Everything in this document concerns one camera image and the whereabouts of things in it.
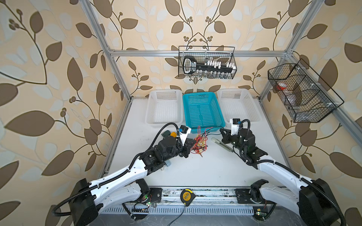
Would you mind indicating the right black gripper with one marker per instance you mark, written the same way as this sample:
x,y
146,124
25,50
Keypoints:
x,y
231,138

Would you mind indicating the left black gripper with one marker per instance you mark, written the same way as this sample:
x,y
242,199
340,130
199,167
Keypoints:
x,y
184,145

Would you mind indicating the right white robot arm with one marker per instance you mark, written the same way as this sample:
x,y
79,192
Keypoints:
x,y
312,200

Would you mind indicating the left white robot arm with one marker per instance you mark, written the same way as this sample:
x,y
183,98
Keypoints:
x,y
89,199

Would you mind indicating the green utility knife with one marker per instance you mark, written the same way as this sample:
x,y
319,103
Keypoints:
x,y
222,145

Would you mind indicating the green pipe wrench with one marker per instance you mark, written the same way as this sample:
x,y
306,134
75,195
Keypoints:
x,y
166,134

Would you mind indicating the grey blue stapler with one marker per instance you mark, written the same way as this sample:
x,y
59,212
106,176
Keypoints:
x,y
166,164

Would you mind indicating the right white plastic basket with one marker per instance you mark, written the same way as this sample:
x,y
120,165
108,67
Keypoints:
x,y
237,103

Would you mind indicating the white plastic basket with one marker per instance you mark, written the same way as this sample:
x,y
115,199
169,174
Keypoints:
x,y
164,105
237,103

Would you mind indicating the teal plastic basket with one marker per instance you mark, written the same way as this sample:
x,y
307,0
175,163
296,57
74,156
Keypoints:
x,y
202,112

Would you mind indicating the left white plastic basket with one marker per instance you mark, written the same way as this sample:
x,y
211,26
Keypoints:
x,y
164,105

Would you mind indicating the yellow tape measure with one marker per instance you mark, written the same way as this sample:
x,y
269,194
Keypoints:
x,y
187,196

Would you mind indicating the red item in basket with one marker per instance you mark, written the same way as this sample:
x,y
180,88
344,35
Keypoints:
x,y
281,86

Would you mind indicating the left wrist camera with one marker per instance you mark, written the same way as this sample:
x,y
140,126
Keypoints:
x,y
184,131

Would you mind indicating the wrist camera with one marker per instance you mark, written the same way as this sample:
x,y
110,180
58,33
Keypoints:
x,y
235,123
184,131

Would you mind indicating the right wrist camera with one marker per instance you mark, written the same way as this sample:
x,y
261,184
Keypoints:
x,y
235,123

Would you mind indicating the back black wire basket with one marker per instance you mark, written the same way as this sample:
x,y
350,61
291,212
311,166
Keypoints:
x,y
202,53

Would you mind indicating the black wire basket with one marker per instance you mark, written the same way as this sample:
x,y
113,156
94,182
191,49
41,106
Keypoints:
x,y
202,53
309,98

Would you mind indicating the right black wire basket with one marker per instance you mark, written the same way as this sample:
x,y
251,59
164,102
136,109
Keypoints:
x,y
309,98

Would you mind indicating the aluminium frame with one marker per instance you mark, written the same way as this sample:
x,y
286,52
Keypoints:
x,y
350,125

